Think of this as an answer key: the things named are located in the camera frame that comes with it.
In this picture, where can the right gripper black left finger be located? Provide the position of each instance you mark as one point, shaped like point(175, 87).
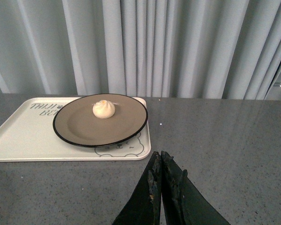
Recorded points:
point(144, 205)

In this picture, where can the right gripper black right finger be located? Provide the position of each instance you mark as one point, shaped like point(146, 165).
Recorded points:
point(183, 203)

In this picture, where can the white steamed bun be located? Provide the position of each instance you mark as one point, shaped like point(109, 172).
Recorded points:
point(103, 109)

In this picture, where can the brown plate with black rim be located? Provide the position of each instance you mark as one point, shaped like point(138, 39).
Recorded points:
point(76, 124)

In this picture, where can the cream bear print tray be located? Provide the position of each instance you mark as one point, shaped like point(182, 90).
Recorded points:
point(28, 135)

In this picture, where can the grey pleated curtain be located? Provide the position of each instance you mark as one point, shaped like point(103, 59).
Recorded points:
point(147, 48)

